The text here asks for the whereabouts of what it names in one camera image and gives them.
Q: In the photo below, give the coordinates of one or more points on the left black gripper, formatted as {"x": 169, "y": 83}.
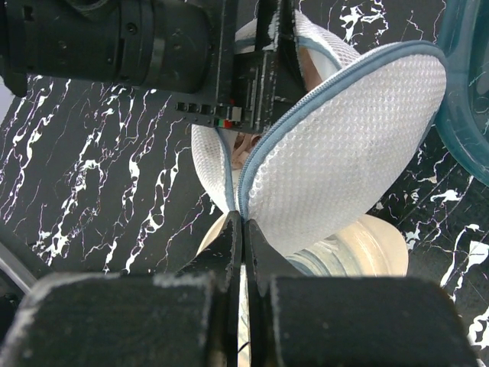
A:
{"x": 184, "y": 47}

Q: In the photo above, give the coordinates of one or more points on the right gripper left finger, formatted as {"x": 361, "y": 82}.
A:
{"x": 186, "y": 318}

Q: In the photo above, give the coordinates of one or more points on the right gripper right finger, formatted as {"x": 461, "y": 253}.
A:
{"x": 298, "y": 320}

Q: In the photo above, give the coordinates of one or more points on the pink lace bra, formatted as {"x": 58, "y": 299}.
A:
{"x": 244, "y": 144}

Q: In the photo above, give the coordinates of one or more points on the white mesh laundry bag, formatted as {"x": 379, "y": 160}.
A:
{"x": 332, "y": 156}

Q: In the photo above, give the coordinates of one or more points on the pink blue swirl plate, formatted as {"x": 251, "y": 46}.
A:
{"x": 368, "y": 247}

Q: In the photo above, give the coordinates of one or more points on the right teal plastic bin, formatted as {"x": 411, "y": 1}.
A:
{"x": 462, "y": 121}

